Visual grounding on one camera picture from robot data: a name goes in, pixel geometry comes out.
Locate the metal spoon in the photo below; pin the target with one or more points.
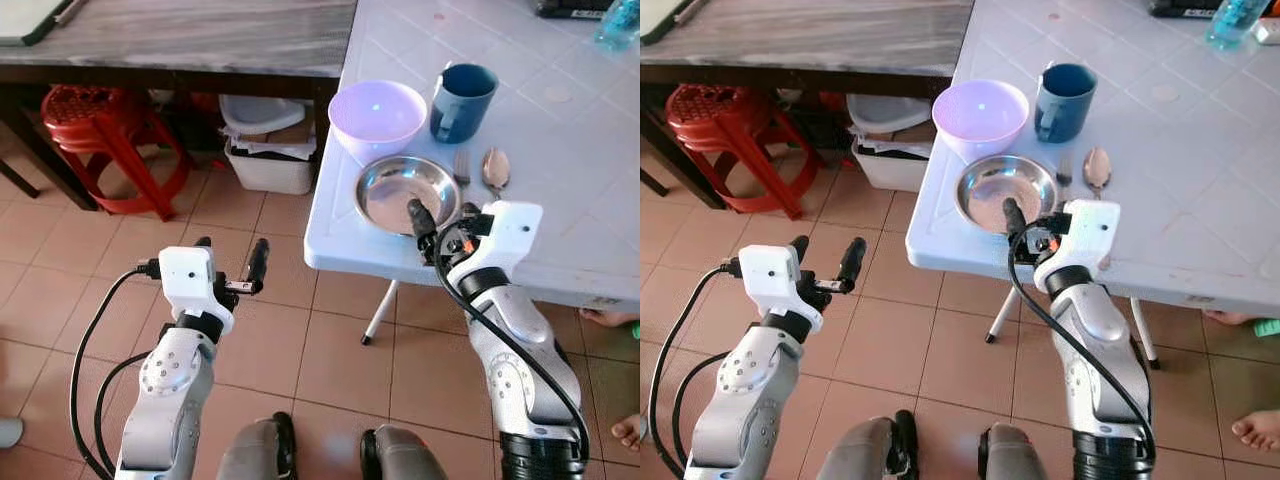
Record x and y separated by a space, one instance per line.
495 168
1097 168

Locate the grey slipper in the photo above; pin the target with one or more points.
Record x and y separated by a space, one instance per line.
8 432

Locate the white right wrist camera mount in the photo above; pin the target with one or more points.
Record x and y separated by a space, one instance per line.
1085 235
505 235

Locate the grey robot leg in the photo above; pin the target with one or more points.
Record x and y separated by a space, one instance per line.
1012 455
880 450
255 450
400 455

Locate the white plastic folding table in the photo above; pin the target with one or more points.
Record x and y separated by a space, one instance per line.
1190 150
570 150

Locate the purple plastic bowl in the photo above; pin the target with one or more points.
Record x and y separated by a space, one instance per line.
980 115
378 115

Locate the white plastic bin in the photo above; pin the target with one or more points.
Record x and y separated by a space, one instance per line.
890 160
265 165

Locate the grey right robot leg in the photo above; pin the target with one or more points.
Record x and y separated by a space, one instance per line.
400 455
1012 455

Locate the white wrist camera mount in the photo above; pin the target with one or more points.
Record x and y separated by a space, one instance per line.
1085 235
770 272
505 235
188 275

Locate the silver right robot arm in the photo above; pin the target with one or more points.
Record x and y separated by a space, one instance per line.
1100 360
515 365

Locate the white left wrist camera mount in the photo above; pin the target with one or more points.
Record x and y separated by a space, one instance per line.
188 275
770 272

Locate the stainless steel plate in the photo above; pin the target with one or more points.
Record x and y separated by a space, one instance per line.
385 190
985 188

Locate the grey left robot leg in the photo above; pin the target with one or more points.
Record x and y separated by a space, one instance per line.
255 450
880 450

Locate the grey wooden table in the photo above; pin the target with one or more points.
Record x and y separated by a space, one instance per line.
200 40
830 40

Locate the bare foot under table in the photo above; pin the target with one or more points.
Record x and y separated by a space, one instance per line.
1240 318
610 317

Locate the grey laptop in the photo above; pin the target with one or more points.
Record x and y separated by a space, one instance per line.
25 18
665 15

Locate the small white object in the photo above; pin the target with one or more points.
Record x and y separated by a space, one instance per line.
1268 32

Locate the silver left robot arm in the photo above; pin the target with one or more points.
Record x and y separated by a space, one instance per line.
745 375
170 375

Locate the bare foot with toes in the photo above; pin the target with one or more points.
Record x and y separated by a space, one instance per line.
1258 430
628 432

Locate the black flat device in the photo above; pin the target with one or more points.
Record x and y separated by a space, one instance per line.
570 8
1185 7

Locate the metal fork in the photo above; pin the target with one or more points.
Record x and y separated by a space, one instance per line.
462 168
1065 170

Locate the red plastic stool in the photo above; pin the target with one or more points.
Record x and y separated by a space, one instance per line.
715 112
95 115

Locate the blue plastic cup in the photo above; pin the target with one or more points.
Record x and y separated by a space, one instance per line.
1063 105
462 105

